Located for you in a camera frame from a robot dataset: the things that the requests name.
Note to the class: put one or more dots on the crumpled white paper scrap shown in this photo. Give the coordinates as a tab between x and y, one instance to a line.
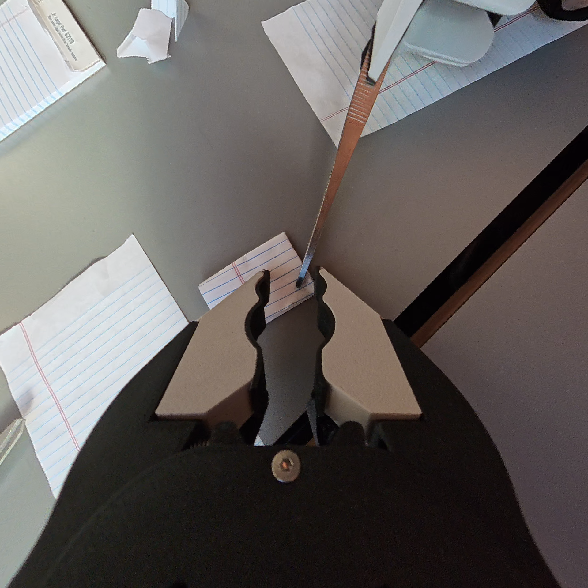
144	39

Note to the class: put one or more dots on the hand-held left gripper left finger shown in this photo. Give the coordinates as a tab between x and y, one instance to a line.
206	367

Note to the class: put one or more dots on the lined paper sheet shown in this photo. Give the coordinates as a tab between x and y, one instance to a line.
321	55
275	271
92	344

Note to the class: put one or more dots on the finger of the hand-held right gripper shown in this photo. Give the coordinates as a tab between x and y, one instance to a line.
390	32

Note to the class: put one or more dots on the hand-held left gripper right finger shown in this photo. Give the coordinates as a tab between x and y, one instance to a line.
372	367

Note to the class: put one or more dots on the grey orange scissors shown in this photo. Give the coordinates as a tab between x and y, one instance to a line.
10	441

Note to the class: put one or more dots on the white lined notepad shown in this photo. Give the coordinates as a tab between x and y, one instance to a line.
32	69

